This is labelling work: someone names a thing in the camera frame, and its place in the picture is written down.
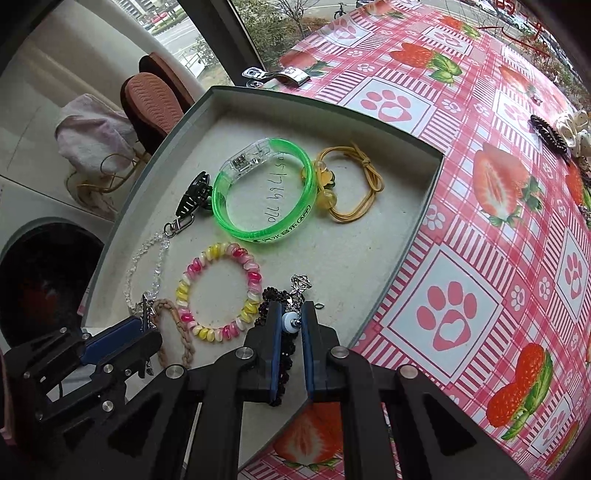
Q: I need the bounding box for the yellow hair tie with flower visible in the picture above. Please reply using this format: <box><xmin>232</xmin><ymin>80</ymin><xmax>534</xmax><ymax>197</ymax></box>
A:
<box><xmin>301</xmin><ymin>142</ymin><xmax>385</xmax><ymax>225</ymax></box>

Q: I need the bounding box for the clear bead chain with clasp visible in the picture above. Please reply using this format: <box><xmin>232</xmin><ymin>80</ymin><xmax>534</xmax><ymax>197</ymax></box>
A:
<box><xmin>124</xmin><ymin>217</ymin><xmax>195</xmax><ymax>319</ymax></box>

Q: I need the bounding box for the white cloth bag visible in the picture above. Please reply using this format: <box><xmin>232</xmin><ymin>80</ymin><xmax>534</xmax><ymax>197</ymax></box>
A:
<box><xmin>55</xmin><ymin>93</ymin><xmax>151</xmax><ymax>220</ymax></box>

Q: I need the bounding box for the metal tablecloth clamp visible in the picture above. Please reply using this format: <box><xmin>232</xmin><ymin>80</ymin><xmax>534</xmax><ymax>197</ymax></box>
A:
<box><xmin>242</xmin><ymin>66</ymin><xmax>311</xmax><ymax>88</ymax></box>

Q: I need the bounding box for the black beaded bracelet with charm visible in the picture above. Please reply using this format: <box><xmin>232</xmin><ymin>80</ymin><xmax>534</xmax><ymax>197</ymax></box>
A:
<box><xmin>249</xmin><ymin>274</ymin><xmax>326</xmax><ymax>408</ymax></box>

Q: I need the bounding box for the brown braided ring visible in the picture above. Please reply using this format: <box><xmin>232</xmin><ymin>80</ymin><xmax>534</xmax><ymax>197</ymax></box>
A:
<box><xmin>148</xmin><ymin>298</ymin><xmax>195</xmax><ymax>370</ymax></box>

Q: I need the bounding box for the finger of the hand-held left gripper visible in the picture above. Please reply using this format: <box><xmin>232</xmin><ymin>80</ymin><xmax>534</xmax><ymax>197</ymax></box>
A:
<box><xmin>98</xmin><ymin>329</ymin><xmax>164</xmax><ymax>385</ymax></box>
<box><xmin>28</xmin><ymin>316</ymin><xmax>145</xmax><ymax>370</ymax></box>

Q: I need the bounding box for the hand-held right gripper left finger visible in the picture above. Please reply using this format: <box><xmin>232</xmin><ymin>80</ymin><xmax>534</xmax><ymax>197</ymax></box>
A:
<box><xmin>60</xmin><ymin>302</ymin><xmax>284</xmax><ymax>480</ymax></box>

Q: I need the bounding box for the pink yellow spiral hair tie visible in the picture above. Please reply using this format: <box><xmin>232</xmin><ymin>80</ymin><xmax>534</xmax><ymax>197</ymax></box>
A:
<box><xmin>175</xmin><ymin>242</ymin><xmax>263</xmax><ymax>343</ymax></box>

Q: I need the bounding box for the small black claw clip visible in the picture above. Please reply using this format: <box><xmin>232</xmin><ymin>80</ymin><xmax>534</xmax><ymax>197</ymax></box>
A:
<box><xmin>177</xmin><ymin>171</ymin><xmax>213</xmax><ymax>217</ymax></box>

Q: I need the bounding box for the green translucent bangle bracelet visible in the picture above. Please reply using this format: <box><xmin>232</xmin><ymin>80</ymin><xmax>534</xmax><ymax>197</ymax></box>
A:
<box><xmin>212</xmin><ymin>137</ymin><xmax>319</xmax><ymax>243</ymax></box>

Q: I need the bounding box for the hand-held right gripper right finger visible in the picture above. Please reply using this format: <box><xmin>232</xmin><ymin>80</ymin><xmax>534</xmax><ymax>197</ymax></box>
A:
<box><xmin>301</xmin><ymin>308</ymin><xmax>532</xmax><ymax>480</ymax></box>

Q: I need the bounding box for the brown slipper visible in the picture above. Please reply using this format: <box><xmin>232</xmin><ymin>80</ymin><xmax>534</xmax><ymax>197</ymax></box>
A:
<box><xmin>121</xmin><ymin>74</ymin><xmax>185</xmax><ymax>137</ymax></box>
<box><xmin>139</xmin><ymin>54</ymin><xmax>204</xmax><ymax>116</ymax></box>

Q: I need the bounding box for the dark round container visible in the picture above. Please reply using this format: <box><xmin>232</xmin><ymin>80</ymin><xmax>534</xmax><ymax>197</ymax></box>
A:
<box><xmin>0</xmin><ymin>217</ymin><xmax>109</xmax><ymax>352</ymax></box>

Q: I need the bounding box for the dark patterned hair claw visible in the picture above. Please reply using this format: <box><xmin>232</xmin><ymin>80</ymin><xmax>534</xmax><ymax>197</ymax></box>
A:
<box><xmin>530</xmin><ymin>114</ymin><xmax>573</xmax><ymax>164</ymax></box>

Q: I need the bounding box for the grey jewelry tray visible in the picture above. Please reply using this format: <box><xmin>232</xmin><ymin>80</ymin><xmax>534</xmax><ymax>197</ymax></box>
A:
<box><xmin>81</xmin><ymin>85</ymin><xmax>446</xmax><ymax>472</ymax></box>

